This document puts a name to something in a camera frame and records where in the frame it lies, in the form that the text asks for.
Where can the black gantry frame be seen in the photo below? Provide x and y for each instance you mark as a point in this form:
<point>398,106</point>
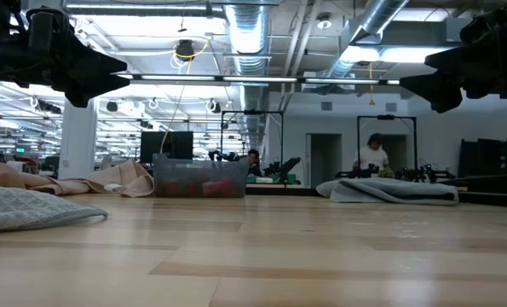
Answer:
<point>385,117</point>
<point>253,112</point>

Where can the white building column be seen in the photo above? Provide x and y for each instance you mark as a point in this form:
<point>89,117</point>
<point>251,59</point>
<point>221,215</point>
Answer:
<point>78,140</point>

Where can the grey fruit container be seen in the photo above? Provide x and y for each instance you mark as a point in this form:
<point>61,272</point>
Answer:
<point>202,168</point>

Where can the light grey towel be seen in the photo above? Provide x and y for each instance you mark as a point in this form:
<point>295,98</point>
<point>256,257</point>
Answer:
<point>23,209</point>

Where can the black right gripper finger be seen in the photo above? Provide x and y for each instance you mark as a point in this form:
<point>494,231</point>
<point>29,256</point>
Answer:
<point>440,89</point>
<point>462,57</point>

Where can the person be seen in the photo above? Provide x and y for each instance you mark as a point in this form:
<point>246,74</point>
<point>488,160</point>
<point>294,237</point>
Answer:
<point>253,162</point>
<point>373,155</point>

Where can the black cabinet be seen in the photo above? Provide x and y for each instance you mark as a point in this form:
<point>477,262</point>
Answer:
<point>491,158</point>

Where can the beige towel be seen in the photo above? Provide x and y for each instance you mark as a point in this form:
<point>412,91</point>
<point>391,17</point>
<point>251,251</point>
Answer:
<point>121,175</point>

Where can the blue-grey towel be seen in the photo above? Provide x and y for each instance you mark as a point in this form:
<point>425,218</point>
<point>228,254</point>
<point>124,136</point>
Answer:
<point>385,192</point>

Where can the long ceiling light strip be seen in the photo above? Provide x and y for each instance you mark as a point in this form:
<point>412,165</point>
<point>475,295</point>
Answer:
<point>257,79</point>

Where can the black background monitor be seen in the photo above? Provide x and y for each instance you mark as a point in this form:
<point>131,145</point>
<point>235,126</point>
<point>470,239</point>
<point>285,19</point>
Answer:
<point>180,145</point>

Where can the silver ceiling duct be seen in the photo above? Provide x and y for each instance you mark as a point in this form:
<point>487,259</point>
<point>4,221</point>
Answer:
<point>248,34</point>
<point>381,15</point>

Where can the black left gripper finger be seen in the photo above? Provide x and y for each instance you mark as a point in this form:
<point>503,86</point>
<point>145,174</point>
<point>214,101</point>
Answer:
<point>78,59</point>
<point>87,89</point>

